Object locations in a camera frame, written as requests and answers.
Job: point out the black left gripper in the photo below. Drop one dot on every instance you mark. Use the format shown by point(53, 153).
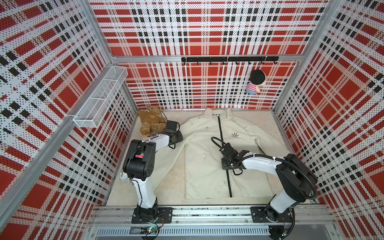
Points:
point(180, 136)

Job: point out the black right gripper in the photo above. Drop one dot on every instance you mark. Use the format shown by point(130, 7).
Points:
point(224, 166)

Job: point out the cream white zip jacket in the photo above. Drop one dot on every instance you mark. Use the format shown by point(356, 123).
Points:
point(204, 175)

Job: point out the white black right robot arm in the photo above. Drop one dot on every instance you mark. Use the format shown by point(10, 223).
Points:
point(297, 181)

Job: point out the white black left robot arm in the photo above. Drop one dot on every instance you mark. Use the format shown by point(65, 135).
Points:
point(138, 167)

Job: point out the brown teddy bear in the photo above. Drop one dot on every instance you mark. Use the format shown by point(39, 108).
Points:
point(152, 121)

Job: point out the hanging doll blue pants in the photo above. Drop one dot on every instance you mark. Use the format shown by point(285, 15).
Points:
point(257, 80)

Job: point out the green circuit board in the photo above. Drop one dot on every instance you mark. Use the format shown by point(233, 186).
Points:
point(149, 231)

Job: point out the white wire mesh basket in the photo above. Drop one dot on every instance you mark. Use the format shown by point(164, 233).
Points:
point(96, 106)

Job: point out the black hook rail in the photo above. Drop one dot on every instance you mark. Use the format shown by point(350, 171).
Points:
point(229, 59)

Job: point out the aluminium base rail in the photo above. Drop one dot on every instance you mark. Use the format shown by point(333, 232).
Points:
point(230, 220)

